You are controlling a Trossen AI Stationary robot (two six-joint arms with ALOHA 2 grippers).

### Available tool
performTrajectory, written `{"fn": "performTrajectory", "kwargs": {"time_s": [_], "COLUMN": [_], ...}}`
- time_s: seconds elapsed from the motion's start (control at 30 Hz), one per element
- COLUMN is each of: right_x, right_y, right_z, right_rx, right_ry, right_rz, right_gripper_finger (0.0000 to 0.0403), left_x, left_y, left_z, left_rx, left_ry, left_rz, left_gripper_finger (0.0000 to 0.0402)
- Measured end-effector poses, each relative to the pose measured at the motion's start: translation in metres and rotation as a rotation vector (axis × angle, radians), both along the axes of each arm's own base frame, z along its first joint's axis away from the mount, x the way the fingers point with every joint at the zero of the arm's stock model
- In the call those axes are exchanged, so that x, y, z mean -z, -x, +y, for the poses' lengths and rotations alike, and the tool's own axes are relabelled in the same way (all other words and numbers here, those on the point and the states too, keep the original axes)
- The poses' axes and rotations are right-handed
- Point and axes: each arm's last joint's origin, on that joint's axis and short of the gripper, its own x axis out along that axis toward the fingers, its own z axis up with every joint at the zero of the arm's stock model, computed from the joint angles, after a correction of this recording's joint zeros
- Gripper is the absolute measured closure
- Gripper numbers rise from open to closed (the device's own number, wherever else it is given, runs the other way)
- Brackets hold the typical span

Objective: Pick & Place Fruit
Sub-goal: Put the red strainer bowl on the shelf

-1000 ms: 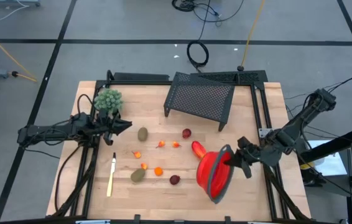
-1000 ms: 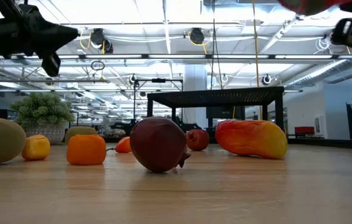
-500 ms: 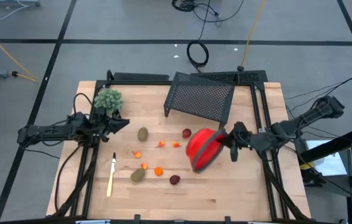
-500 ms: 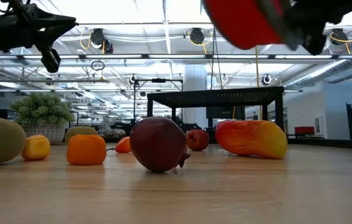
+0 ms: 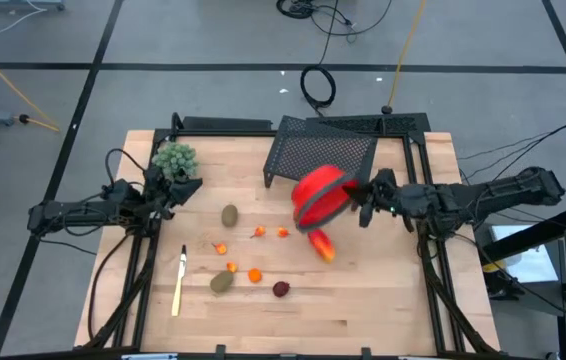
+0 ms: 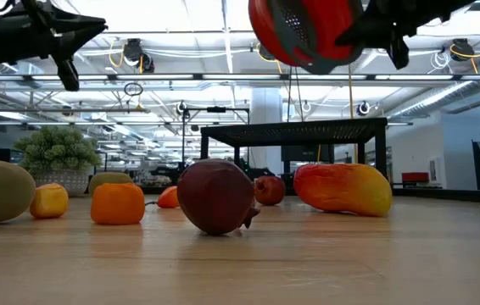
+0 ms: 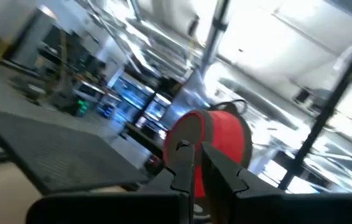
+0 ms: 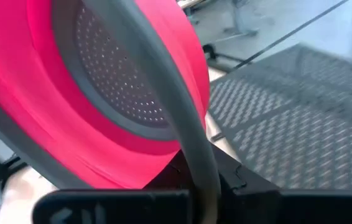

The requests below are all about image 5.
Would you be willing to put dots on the potted green succulent plant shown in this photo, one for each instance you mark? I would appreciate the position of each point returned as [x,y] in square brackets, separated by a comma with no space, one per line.
[175,160]

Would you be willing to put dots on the black aluminium table frame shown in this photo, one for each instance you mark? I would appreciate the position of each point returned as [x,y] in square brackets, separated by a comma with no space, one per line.
[213,133]

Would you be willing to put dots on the black table edge bracket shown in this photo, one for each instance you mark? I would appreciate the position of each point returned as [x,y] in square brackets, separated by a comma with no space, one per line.
[365,352]
[220,351]

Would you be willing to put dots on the brown-green kiwi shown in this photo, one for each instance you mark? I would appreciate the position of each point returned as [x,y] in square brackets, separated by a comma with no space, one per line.
[229,215]
[221,281]

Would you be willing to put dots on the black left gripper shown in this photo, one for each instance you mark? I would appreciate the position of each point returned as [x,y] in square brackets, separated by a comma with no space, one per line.
[158,195]

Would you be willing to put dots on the black perforated metal shelf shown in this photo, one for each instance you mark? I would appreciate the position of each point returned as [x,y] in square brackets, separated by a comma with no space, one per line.
[308,150]

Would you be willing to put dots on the small orange-yellow toy fruit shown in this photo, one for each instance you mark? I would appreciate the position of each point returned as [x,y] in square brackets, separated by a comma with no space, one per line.
[283,232]
[221,248]
[260,231]
[232,267]

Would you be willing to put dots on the black perforated metal plate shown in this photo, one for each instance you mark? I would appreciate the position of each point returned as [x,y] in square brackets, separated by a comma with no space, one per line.
[393,123]

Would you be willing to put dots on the silver metal bracket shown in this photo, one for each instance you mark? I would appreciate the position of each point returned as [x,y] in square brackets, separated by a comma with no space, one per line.
[148,356]

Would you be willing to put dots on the red collapsible colander bowl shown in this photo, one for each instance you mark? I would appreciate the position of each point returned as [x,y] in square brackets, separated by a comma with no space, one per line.
[318,192]

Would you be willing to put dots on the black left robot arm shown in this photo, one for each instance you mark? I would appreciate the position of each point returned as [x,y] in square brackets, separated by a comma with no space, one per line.
[78,212]

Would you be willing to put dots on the orange mandarin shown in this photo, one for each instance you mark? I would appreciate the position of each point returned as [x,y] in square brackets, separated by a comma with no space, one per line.
[254,275]

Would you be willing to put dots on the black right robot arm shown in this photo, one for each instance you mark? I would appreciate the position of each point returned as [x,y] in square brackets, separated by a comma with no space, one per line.
[513,192]

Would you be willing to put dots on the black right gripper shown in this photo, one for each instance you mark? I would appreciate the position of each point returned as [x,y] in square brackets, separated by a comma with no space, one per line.
[385,192]

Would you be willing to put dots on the dark red pomegranate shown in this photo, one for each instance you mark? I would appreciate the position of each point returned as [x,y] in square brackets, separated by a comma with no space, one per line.
[280,289]

